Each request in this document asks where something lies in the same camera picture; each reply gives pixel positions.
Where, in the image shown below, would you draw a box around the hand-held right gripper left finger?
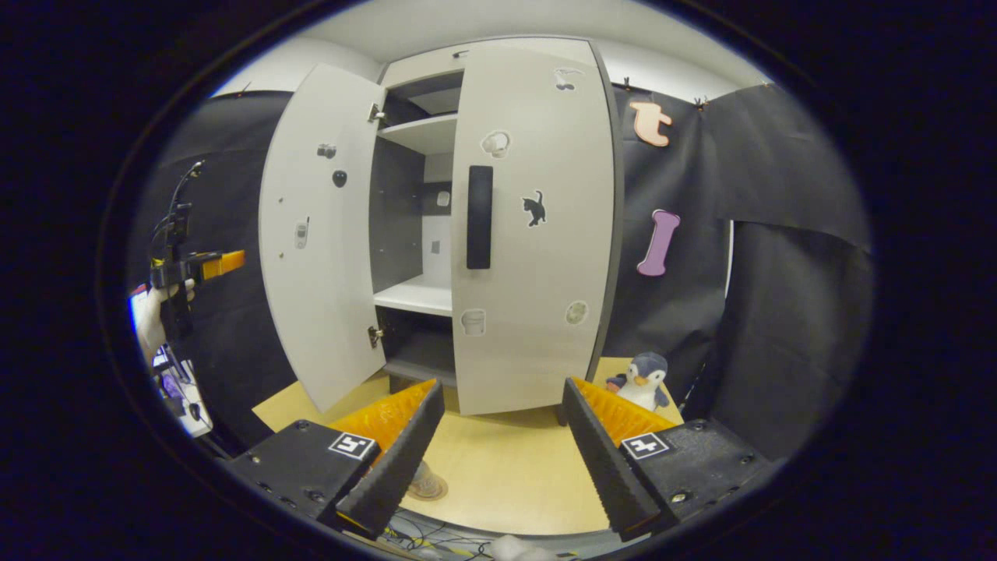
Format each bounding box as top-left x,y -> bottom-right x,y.
226,379 -> 446,541

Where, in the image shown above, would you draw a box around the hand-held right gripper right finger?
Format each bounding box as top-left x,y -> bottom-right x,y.
562,377 -> 784,542

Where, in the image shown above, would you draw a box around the white door with phone sticker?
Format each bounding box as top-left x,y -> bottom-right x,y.
258,63 -> 389,415

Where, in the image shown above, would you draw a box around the white door with cat sticker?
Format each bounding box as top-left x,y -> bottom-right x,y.
450,37 -> 618,417

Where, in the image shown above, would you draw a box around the grey and white cabinet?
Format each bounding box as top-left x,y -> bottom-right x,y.
366,35 -> 625,428

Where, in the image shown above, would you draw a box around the white cabinet drawer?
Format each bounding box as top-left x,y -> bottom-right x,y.
380,47 -> 468,88

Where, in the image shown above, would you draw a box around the penguin plush toy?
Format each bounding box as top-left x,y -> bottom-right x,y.
605,351 -> 671,413

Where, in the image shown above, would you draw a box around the white equipment box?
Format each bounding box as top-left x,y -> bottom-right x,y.
150,343 -> 215,439

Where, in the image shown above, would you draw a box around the tangled floor cables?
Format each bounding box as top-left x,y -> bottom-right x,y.
380,510 -> 499,560

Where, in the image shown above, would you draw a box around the black cable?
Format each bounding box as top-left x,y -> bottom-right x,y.
160,158 -> 207,235

